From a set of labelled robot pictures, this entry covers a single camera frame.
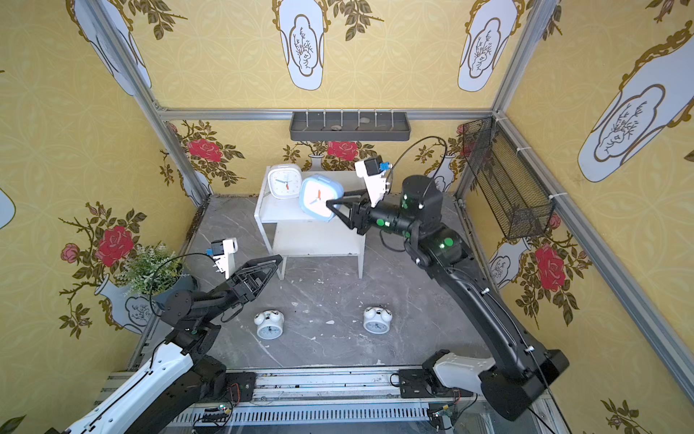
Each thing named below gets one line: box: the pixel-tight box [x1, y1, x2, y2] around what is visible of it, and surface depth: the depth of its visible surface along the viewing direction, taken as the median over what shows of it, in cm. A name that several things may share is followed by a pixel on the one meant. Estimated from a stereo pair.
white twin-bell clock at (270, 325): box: [253, 309, 285, 340], surface depth 80 cm
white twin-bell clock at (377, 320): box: [363, 306, 394, 335], surface depth 80 cm
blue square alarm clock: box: [298, 174, 345, 222], surface depth 58 cm
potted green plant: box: [93, 240, 198, 332], surface depth 80 cm
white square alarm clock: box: [267, 163, 303, 200], surface depth 73 cm
